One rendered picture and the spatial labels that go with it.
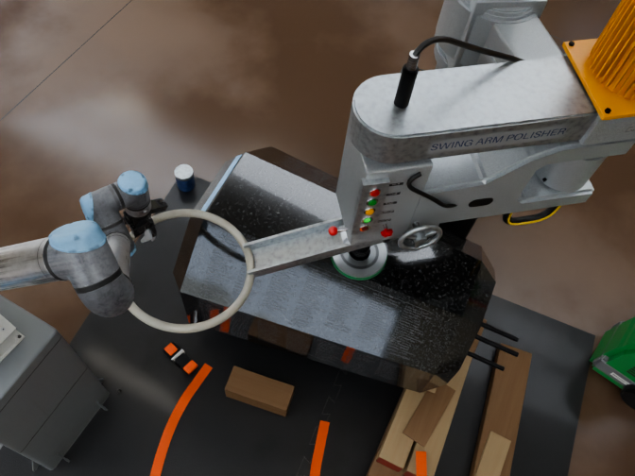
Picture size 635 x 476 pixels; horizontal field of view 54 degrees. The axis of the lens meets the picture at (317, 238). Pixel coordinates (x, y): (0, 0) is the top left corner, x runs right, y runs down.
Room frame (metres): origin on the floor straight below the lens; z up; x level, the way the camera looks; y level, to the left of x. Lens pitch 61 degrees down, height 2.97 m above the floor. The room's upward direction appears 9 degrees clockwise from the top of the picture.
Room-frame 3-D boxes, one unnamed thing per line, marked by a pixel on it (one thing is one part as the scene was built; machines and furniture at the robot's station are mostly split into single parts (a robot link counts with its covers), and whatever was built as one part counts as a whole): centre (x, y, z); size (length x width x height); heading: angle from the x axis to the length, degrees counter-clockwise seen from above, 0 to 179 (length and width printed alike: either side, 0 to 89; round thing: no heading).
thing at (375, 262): (1.14, -0.17, 0.87); 0.21 x 0.21 x 0.01
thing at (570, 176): (1.36, -0.79, 1.37); 0.19 x 0.19 x 0.20
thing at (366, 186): (1.01, -0.14, 1.40); 0.08 x 0.03 x 0.28; 109
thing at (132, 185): (1.07, 0.63, 1.20); 0.10 x 0.09 x 0.12; 131
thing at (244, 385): (0.77, 0.16, 0.07); 0.30 x 0.12 x 0.12; 80
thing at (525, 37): (1.77, -0.59, 1.39); 0.74 x 0.34 x 0.25; 26
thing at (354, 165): (1.17, -0.24, 1.35); 0.36 x 0.22 x 0.45; 109
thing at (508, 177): (1.26, -0.54, 1.33); 0.74 x 0.23 x 0.49; 109
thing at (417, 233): (1.07, -0.32, 1.22); 0.15 x 0.10 x 0.15; 109
